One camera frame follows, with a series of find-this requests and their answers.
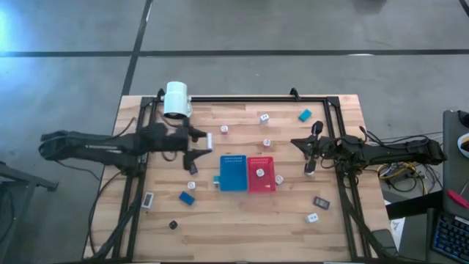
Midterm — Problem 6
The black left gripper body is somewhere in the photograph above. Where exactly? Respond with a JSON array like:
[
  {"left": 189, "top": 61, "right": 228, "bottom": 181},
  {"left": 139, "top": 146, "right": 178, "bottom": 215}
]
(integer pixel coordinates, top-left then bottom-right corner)
[{"left": 141, "top": 117, "right": 199, "bottom": 174}]

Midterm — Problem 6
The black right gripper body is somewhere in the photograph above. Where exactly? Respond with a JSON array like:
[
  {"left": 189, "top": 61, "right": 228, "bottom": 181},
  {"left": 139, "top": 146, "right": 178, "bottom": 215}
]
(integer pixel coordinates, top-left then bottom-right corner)
[{"left": 303, "top": 120, "right": 345, "bottom": 175}]

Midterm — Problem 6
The blue digital timer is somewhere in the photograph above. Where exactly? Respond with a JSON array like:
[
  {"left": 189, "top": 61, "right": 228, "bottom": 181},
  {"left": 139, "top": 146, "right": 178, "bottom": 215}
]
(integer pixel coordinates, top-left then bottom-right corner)
[{"left": 178, "top": 191, "right": 196, "bottom": 207}]

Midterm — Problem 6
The white timer with grey display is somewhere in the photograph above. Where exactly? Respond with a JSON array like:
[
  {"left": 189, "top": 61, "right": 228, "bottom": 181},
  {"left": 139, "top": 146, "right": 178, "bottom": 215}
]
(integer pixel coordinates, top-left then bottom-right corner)
[{"left": 141, "top": 191, "right": 155, "bottom": 210}]

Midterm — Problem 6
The blue plastic basket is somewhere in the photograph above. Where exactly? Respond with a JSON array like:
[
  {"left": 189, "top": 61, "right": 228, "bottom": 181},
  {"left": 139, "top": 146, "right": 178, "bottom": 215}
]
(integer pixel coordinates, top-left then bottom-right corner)
[{"left": 218, "top": 154, "right": 249, "bottom": 193}]

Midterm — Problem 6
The white cylindrical tube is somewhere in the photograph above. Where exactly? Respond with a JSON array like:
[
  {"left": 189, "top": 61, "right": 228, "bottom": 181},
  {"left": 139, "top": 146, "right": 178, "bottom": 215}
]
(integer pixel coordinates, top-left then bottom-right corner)
[{"left": 162, "top": 81, "right": 193, "bottom": 120}]

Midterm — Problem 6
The red plastic basket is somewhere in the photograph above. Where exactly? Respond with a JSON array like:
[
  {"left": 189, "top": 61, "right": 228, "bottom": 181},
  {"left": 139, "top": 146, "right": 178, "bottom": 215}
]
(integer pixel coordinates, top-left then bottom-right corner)
[{"left": 246, "top": 155, "right": 277, "bottom": 194}]

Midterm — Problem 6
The black desk crossbar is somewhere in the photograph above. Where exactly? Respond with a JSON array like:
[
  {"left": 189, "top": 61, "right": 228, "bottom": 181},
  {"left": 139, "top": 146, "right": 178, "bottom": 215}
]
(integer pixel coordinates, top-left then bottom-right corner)
[{"left": 385, "top": 190, "right": 444, "bottom": 220}]

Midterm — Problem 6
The white paper sheet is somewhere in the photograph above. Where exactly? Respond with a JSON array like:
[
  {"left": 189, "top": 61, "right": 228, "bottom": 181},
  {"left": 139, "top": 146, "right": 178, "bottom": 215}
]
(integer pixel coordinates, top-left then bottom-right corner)
[{"left": 388, "top": 218, "right": 406, "bottom": 241}]

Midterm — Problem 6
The black flat device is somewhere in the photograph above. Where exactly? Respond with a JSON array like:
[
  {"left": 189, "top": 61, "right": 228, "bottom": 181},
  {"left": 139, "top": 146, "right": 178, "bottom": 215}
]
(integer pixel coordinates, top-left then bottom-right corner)
[{"left": 372, "top": 229, "right": 399, "bottom": 254}]

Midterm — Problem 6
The black desk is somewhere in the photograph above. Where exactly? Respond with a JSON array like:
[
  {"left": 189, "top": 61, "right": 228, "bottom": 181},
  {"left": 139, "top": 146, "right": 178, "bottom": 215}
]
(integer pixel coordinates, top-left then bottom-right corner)
[{"left": 442, "top": 109, "right": 469, "bottom": 221}]

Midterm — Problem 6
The white round object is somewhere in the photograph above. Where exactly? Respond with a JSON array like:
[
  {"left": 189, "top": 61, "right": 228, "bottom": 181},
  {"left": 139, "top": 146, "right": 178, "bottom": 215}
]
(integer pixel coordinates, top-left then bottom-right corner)
[{"left": 457, "top": 132, "right": 469, "bottom": 159}]

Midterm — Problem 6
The red tool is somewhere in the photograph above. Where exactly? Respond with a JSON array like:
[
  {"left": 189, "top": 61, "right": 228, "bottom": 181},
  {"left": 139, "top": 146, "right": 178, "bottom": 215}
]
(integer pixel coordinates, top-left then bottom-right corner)
[{"left": 447, "top": 188, "right": 469, "bottom": 209}]

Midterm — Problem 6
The black metal stand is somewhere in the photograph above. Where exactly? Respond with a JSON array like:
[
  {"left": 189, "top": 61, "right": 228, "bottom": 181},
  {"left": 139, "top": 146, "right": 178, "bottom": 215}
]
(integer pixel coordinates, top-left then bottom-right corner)
[{"left": 0, "top": 160, "right": 59, "bottom": 257}]

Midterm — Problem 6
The backlit black keyboard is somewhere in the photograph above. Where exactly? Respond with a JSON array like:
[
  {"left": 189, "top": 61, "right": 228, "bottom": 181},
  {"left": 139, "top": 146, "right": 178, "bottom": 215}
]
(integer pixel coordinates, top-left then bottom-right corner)
[{"left": 431, "top": 211, "right": 469, "bottom": 264}]

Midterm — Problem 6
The black metal table frame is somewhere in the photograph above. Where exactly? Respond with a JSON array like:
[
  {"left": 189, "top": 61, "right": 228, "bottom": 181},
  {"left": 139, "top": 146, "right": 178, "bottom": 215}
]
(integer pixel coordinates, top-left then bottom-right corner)
[{"left": 109, "top": 95, "right": 371, "bottom": 263}]

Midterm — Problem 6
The cable bundle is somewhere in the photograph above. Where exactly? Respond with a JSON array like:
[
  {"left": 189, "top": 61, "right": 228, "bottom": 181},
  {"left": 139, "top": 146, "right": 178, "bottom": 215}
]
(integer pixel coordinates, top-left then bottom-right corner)
[{"left": 377, "top": 161, "right": 444, "bottom": 194}]

